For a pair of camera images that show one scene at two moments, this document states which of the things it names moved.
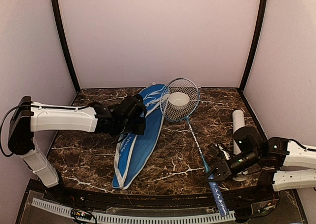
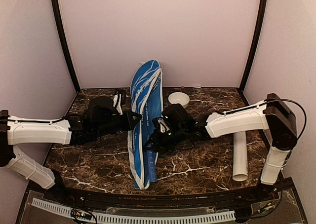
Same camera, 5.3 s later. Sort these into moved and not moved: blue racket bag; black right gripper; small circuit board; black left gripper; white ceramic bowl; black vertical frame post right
Moved: black left gripper; black right gripper; blue racket bag
Not moved: small circuit board; white ceramic bowl; black vertical frame post right
